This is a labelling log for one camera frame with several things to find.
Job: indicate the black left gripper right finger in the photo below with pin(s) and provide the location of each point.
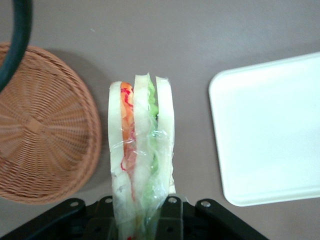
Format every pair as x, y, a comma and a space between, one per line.
207, 222

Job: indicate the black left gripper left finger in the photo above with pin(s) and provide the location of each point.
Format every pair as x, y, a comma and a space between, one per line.
57, 222

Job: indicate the triangle sandwich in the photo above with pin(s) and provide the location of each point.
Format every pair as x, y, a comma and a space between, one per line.
142, 140

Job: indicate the round brown wicker basket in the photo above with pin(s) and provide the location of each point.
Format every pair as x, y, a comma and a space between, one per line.
42, 130

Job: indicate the beige plastic tray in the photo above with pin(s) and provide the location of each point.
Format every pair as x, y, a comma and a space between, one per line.
270, 130

